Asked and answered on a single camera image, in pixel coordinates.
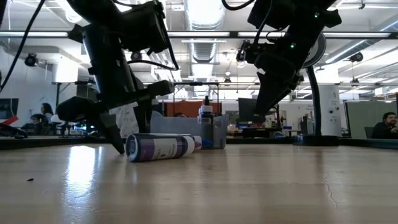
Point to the orange partition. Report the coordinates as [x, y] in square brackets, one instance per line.
[186, 109]

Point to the black ceiling spotlight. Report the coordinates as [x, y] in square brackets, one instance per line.
[31, 59]
[356, 57]
[136, 56]

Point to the large purple food coloring bottle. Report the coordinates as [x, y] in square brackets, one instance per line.
[158, 147]

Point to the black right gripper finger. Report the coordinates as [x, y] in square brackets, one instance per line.
[287, 91]
[267, 96]

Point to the grey translucent plastic bin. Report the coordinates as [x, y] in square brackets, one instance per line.
[180, 126]

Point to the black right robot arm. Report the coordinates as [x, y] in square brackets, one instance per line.
[295, 12]

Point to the patterned white cloth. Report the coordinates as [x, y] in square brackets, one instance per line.
[127, 123]

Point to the black computer monitor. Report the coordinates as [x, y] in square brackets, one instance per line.
[248, 110]

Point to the silver ceiling duct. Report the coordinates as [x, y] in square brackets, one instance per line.
[203, 46]

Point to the black gooseneck desk lamp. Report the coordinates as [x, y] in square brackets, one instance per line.
[314, 102]

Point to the grey partition wall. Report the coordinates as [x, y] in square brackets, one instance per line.
[360, 118]

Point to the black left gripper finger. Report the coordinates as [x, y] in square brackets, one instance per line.
[113, 133]
[143, 115]

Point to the white column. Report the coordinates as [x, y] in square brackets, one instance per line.
[332, 109]

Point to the person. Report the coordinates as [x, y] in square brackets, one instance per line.
[47, 112]
[385, 126]
[34, 123]

